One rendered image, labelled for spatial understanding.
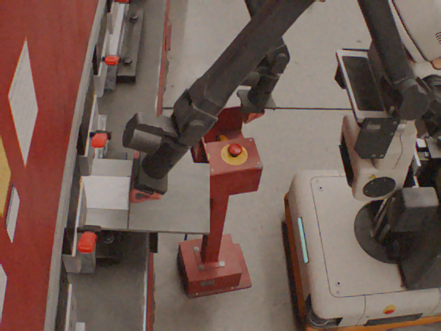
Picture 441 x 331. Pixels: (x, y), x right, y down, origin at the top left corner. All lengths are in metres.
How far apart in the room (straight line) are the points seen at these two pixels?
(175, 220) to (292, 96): 1.76
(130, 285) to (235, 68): 0.54
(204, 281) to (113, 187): 0.97
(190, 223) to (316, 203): 1.02
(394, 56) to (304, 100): 1.78
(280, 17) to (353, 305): 1.26
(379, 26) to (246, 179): 0.72
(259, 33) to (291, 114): 1.84
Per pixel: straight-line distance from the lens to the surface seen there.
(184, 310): 2.31
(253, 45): 1.10
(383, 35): 1.20
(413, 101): 1.29
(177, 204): 1.34
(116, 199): 1.34
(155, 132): 1.17
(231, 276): 2.27
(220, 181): 1.70
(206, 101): 1.13
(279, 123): 2.86
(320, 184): 2.33
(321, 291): 2.11
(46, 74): 0.74
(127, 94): 1.71
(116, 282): 1.38
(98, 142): 1.04
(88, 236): 0.95
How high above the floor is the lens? 2.11
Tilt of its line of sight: 52 degrees down
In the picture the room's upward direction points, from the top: 8 degrees clockwise
